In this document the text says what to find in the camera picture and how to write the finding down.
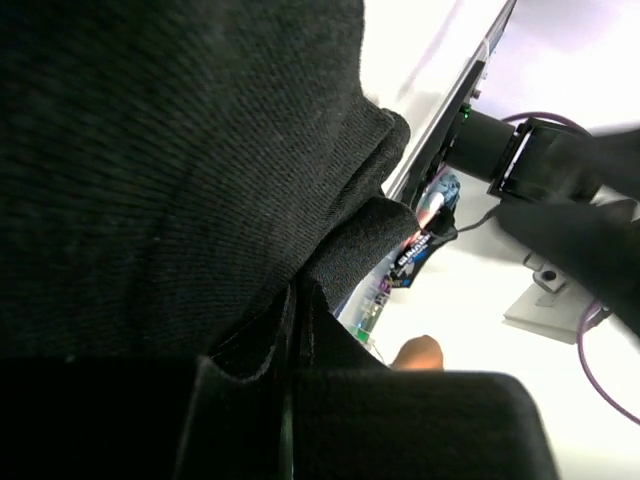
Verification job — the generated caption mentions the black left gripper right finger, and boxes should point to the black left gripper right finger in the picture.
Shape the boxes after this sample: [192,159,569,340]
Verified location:
[291,287,558,479]

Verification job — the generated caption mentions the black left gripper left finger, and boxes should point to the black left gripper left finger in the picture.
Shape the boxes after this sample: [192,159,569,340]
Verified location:
[1,288,296,479]

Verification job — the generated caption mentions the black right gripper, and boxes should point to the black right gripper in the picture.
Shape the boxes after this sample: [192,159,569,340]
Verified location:
[495,199,639,335]

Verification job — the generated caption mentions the long black sock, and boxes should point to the long black sock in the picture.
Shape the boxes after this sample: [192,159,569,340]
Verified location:
[1,1,417,358]

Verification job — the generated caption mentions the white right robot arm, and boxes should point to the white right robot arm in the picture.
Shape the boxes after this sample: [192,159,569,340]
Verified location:
[444,113,639,335]

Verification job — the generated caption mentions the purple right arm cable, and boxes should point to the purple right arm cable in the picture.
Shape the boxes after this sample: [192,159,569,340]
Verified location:
[499,111,640,426]

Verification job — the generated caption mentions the aluminium front rail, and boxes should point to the aluminium front rail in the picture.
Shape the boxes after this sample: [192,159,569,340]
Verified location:
[383,1,516,200]

